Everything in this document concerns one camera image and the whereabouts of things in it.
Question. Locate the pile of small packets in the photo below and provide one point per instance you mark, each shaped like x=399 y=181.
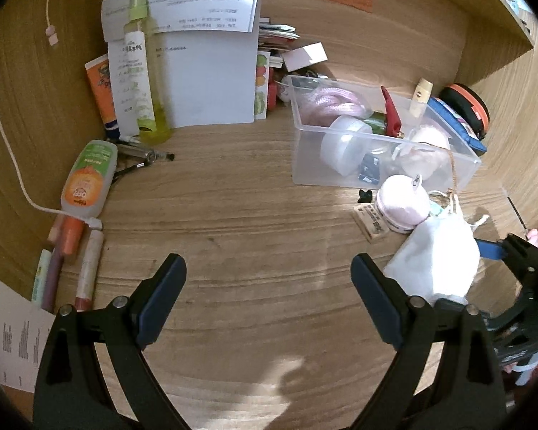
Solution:
x=275 y=36

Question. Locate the pale green stick tube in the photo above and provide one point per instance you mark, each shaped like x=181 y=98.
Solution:
x=40 y=277

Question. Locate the translucent white round jar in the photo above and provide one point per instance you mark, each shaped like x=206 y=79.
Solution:
x=343 y=143

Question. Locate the green bottle with white label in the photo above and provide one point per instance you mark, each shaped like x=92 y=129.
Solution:
x=376 y=123

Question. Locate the pale pink round device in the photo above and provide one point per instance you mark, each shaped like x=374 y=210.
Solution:
x=401 y=204

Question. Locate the yellow-green spray bottle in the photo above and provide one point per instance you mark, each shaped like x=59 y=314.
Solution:
x=143 y=80

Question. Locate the narrow white printed paper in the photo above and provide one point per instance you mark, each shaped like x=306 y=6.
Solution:
x=125 y=85

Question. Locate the white printed receipt paper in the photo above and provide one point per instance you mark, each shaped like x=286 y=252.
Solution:
x=13 y=345

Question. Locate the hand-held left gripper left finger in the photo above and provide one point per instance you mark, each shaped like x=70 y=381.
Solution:
x=161 y=304

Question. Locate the clear plastic storage box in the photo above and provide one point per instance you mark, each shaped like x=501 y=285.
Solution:
x=323 y=165

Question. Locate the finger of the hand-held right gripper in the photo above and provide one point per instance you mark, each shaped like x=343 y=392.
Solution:
x=520 y=253

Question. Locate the orange label gel bottle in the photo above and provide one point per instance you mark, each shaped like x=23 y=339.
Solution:
x=87 y=179

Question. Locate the white cloth pouch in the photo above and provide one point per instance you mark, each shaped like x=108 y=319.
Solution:
x=435 y=255

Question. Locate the orange and black round case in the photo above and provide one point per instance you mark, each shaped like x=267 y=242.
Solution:
x=470 y=107

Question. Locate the pink stick tube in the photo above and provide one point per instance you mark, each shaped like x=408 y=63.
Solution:
x=89 y=268

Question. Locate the white fluffy ball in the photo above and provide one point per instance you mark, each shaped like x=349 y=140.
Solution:
x=426 y=148

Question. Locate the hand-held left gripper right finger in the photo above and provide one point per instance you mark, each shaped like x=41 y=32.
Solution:
x=381 y=304

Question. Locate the small blue box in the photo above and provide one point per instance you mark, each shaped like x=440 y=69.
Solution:
x=370 y=168

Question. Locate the folded white printed paper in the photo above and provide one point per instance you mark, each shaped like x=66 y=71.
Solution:
x=192 y=4

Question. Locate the small white card box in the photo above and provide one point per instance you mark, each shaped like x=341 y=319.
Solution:
x=305 y=57

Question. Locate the blue pouch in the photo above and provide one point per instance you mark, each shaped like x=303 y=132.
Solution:
x=457 y=130

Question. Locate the small black clip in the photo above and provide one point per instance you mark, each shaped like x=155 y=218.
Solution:
x=364 y=197

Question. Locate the red clip with gold ribbon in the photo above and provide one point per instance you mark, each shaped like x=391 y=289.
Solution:
x=391 y=112

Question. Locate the dark red stick tube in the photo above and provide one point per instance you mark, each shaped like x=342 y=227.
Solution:
x=53 y=282

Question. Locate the wooden desktop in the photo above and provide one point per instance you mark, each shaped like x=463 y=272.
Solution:
x=242 y=242

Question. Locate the cream plastic whistle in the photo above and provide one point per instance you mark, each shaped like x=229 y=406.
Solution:
x=420 y=98

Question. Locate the fruit print card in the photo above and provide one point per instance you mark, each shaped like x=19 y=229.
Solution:
x=261 y=85

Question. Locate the person's right hand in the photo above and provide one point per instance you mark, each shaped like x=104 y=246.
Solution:
x=536 y=237

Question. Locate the orange tube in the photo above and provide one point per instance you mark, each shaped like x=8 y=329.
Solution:
x=101 y=89

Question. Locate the wooden stamp block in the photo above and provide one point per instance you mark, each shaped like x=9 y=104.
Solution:
x=371 y=224

